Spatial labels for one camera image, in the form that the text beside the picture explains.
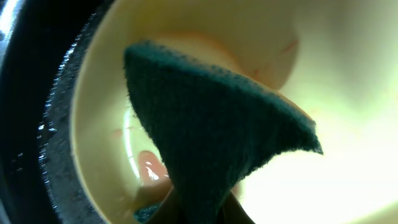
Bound green yellow sponge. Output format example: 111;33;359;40
124;40;322;223

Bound yellow plate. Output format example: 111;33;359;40
70;0;397;223

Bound round black tray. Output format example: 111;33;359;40
1;0;111;224

